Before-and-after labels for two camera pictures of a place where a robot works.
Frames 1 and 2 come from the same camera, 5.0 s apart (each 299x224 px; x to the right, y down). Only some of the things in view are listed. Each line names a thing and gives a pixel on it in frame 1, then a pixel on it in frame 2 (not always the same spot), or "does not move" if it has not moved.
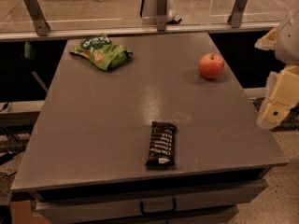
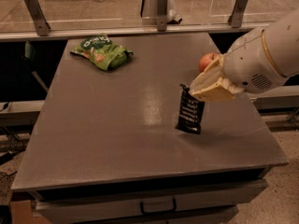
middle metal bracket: [162, 9] does not move
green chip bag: [101, 51] does not move
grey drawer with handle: [204, 204] does not move
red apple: [211, 65] does not move
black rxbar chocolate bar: [162, 147] → [191, 113]
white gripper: [289, 39] → [249, 63]
